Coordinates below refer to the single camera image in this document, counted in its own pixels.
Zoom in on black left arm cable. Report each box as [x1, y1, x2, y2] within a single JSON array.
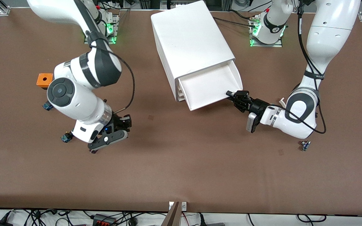
[[274, 0, 327, 135]]

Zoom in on black looped floor cable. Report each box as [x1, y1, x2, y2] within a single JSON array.
[[297, 214, 327, 223]]

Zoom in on white drawer cabinet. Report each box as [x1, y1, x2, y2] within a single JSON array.
[[151, 0, 235, 102]]

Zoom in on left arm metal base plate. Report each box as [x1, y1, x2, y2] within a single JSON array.
[[249, 15, 284, 48]]

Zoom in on black power strip red switches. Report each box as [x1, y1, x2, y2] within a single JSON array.
[[92, 214, 118, 226]]

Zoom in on wooden post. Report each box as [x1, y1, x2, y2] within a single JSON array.
[[161, 202, 183, 226]]

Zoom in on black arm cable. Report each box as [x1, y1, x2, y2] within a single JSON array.
[[274, 0, 327, 135], [87, 30, 136, 114]]

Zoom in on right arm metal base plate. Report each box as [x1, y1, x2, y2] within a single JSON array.
[[84, 13, 120, 45]]

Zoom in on black cable behind cabinet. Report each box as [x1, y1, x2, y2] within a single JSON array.
[[213, 9, 258, 29]]

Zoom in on orange box with black base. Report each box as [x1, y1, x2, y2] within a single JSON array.
[[36, 73, 54, 89]]

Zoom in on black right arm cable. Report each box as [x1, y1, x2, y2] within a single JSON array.
[[87, 30, 136, 114]]

